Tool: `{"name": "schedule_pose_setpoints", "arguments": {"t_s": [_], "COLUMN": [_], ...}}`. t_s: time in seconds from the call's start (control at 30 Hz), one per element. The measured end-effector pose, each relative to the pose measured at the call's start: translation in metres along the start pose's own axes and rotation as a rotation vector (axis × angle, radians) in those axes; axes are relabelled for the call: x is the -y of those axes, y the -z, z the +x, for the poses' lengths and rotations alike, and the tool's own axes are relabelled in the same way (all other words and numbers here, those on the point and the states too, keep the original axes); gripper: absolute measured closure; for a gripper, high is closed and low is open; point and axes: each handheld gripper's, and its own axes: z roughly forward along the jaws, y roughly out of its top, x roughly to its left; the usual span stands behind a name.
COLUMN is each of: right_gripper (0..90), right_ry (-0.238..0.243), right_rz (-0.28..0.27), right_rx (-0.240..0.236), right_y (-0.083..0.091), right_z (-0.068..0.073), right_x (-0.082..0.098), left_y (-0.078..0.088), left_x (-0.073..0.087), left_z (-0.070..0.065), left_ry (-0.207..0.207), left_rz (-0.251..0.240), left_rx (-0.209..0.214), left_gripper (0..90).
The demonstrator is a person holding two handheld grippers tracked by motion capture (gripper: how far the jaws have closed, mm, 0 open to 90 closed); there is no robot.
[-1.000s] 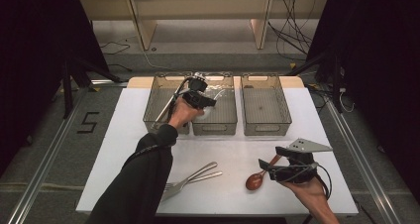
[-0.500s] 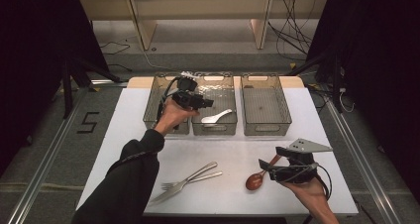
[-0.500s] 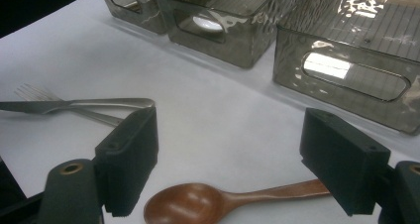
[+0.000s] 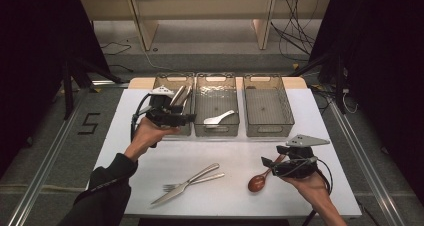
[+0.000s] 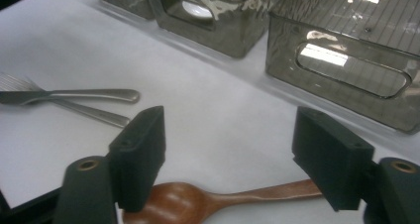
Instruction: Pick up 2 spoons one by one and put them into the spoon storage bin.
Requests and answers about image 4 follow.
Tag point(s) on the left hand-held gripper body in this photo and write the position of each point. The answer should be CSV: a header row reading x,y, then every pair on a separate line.
x,y
163,114

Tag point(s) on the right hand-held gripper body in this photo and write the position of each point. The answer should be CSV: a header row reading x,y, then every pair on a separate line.
x,y
296,167

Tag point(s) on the transparent grey plastic bin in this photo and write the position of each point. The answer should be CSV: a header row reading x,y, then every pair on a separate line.
x,y
266,109
173,131
216,99

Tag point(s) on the white chopstick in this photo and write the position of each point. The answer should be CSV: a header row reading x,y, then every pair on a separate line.
x,y
187,97
177,96

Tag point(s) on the white ceramic spoon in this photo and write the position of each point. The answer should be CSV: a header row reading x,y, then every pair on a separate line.
x,y
213,120

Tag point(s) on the metal fork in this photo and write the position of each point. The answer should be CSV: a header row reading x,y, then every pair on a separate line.
x,y
203,180

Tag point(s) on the person's right hand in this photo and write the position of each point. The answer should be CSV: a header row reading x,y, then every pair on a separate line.
x,y
306,191

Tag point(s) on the person's left hand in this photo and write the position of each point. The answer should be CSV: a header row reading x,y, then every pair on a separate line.
x,y
146,136

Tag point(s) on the brown wooden spoon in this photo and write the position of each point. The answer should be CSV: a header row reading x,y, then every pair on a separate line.
x,y
256,184

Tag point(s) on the metal table knife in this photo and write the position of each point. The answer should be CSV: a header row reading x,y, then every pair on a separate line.
x,y
173,192

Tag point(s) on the black metal stand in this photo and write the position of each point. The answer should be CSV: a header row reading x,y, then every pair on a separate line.
x,y
338,82
68,86

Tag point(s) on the light wooden desk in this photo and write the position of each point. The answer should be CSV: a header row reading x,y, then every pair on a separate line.
x,y
200,6

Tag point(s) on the black curtain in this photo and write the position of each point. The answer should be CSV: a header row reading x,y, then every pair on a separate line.
x,y
33,52
383,69

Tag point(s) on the short aluminium rail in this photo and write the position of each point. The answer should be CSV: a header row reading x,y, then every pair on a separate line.
x,y
110,84

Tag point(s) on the long aluminium floor rail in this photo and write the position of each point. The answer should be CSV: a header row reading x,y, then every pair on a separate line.
x,y
366,159
40,176

